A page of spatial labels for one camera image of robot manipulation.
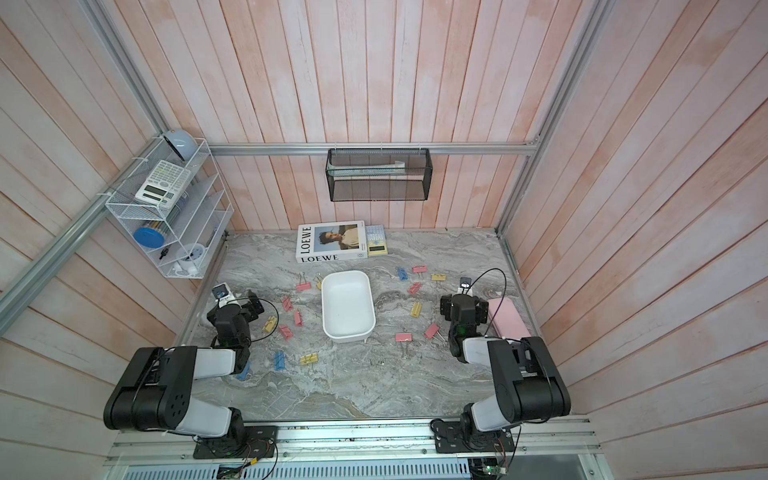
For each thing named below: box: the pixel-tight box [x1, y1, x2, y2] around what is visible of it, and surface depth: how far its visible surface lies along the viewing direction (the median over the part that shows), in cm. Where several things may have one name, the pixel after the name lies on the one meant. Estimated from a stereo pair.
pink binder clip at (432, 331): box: [424, 323, 445, 341], surface depth 94 cm
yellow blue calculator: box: [365, 224, 388, 256], surface depth 117 cm
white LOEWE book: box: [296, 220, 368, 263], surface depth 114 cm
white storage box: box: [322, 270, 376, 343], surface depth 100 cm
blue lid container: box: [133, 227, 164, 248], surface depth 78 cm
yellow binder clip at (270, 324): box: [262, 316, 277, 333], surface depth 95 cm
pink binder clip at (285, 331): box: [278, 324, 294, 340], surface depth 93 cm
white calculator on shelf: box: [135, 160, 191, 207], surface depth 78 cm
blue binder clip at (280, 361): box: [274, 350, 287, 371], surface depth 87 cm
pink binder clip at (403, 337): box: [395, 333, 413, 342], surface depth 92 cm
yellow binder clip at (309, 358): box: [299, 352, 319, 365], surface depth 88 cm
